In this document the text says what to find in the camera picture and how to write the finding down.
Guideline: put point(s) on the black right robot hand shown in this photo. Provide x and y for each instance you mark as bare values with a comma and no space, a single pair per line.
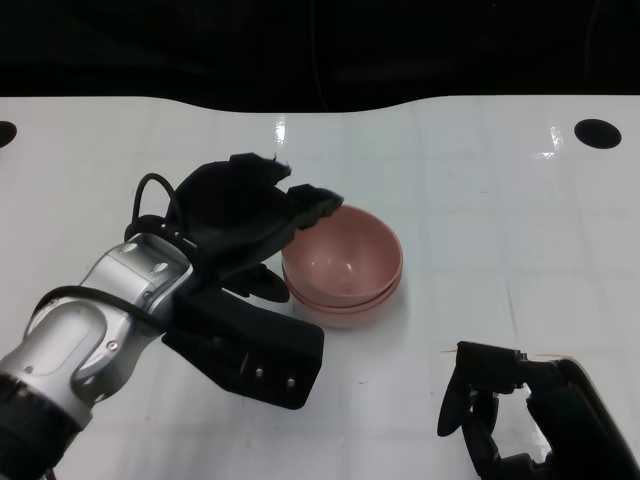
545,430

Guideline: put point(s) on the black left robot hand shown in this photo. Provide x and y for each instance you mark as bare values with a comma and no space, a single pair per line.
235,215

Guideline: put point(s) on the pink plastic bowl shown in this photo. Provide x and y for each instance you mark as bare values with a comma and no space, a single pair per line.
385,294
345,320
345,250

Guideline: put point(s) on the black backdrop cloth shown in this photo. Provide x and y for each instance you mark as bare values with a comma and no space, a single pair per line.
150,50

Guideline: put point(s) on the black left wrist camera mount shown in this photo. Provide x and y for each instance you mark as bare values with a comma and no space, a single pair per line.
260,350

